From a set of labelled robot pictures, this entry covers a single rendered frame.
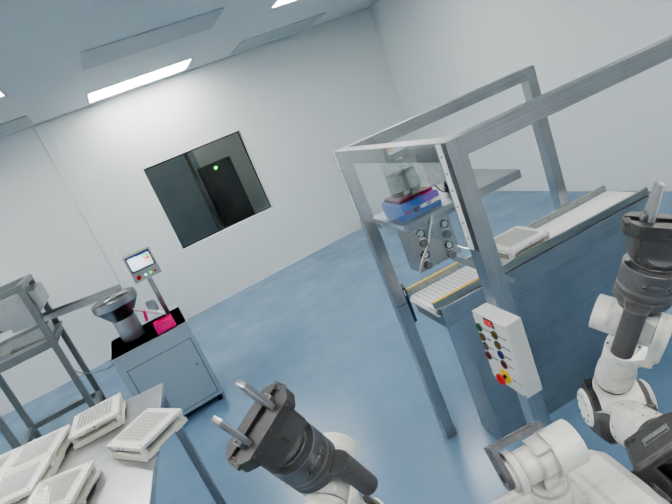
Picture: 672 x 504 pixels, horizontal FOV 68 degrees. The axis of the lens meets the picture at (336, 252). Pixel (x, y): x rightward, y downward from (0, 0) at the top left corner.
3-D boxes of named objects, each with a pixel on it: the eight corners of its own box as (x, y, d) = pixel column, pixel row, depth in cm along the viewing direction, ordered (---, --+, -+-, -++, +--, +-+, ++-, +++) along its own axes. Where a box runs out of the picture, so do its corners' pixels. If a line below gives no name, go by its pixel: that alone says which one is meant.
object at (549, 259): (447, 328, 233) (440, 309, 230) (418, 311, 260) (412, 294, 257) (653, 213, 261) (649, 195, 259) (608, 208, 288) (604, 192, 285)
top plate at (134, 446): (107, 449, 217) (105, 445, 216) (149, 411, 236) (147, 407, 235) (141, 452, 203) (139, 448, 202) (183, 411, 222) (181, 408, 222)
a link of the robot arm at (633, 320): (680, 280, 84) (660, 333, 90) (611, 261, 90) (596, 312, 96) (670, 314, 76) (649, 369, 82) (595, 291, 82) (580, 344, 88)
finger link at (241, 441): (224, 420, 63) (254, 441, 67) (211, 413, 66) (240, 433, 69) (217, 432, 63) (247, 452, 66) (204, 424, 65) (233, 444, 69)
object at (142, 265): (157, 323, 428) (121, 258, 411) (156, 320, 437) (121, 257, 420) (182, 310, 435) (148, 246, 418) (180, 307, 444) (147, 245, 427)
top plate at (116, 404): (69, 442, 237) (67, 438, 237) (76, 419, 260) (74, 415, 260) (120, 415, 244) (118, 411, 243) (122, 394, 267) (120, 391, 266)
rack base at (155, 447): (113, 458, 218) (110, 454, 217) (154, 419, 237) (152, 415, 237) (147, 462, 204) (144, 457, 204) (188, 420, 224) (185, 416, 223)
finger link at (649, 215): (666, 187, 74) (654, 224, 77) (660, 179, 76) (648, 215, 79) (654, 186, 74) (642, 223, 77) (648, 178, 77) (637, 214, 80)
